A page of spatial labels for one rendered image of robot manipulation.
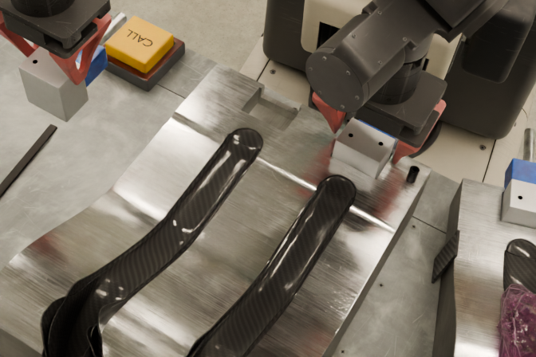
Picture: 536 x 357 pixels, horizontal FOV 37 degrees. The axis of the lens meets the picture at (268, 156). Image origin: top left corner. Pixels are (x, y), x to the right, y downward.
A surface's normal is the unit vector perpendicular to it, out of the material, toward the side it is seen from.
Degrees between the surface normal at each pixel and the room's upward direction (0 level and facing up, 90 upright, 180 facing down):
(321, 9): 98
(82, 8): 1
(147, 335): 11
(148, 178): 3
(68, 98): 89
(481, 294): 27
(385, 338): 0
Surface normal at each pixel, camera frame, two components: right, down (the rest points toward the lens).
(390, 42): 0.28, -0.29
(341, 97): -0.64, 0.60
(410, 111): 0.07, -0.58
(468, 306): 0.18, -0.88
